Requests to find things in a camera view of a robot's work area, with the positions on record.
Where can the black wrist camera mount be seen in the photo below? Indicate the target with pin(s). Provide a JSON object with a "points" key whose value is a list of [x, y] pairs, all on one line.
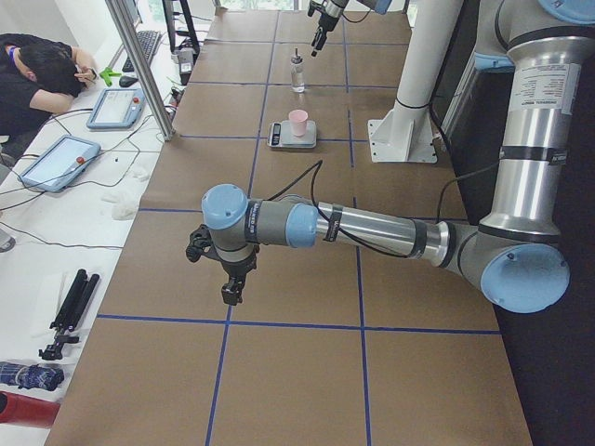
{"points": [[201, 244]]}

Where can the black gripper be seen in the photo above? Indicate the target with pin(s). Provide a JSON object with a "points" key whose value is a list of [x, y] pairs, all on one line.
{"points": [[324, 19], [238, 268]]}

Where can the teach pendant tablet far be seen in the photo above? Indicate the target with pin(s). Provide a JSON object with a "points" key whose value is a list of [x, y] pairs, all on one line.
{"points": [[116, 108]]}

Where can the digital kitchen scale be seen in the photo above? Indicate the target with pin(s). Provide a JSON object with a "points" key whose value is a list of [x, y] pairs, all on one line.
{"points": [[281, 136]]}

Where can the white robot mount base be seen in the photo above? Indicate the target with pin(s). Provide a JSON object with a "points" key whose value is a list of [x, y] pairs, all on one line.
{"points": [[405, 134]]}

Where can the person in black shirt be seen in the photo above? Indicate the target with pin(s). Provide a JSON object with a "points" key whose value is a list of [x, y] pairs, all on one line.
{"points": [[39, 78]]}

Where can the aluminium frame post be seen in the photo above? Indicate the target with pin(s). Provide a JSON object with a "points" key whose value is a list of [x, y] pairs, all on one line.
{"points": [[126, 29]]}

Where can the black folded tripod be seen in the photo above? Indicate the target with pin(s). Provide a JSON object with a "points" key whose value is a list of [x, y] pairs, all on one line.
{"points": [[69, 315]]}

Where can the black computer mouse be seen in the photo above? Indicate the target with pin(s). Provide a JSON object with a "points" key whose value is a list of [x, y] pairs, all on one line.
{"points": [[126, 81]]}

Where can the white crumpled glove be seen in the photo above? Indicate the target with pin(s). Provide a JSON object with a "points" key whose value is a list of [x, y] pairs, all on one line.
{"points": [[124, 206]]}

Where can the blue folded umbrella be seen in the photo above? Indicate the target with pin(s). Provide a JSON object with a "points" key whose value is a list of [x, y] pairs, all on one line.
{"points": [[31, 376]]}

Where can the green plastic clamp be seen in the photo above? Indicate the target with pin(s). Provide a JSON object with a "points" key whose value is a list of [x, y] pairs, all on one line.
{"points": [[107, 74]]}

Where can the teach pendant tablet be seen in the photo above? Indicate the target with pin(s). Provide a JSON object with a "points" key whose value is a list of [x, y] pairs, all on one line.
{"points": [[116, 108], [60, 164]]}

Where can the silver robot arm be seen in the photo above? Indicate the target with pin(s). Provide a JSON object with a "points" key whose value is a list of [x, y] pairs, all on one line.
{"points": [[511, 255], [378, 6]]}

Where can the black keyboard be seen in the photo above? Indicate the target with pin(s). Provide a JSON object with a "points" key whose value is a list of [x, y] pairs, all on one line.
{"points": [[149, 42]]}

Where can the teach pendant tablet near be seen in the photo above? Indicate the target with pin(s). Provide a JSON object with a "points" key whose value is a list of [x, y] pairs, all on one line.
{"points": [[60, 164]]}

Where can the pink plastic cup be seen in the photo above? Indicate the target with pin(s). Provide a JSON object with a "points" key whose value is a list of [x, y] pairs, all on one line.
{"points": [[298, 120]]}

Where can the red cylinder bottle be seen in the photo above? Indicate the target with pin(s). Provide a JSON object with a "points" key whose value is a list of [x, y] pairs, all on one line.
{"points": [[20, 410]]}

